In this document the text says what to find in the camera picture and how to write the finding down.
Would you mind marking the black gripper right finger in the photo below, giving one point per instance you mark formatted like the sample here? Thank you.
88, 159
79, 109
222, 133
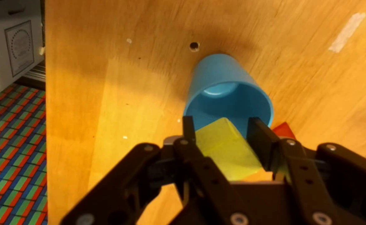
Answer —
270, 145

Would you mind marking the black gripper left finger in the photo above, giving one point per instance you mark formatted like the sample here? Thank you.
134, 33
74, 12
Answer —
199, 179

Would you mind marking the yellow wooden block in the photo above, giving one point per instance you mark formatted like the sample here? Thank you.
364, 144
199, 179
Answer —
226, 150

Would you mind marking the red wooden block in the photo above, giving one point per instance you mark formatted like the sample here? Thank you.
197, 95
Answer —
282, 130

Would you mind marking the blue plastic cup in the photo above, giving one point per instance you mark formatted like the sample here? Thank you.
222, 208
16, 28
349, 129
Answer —
220, 79

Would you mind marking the white cardboard box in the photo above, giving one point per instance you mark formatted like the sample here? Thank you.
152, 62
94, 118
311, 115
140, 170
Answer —
11, 42

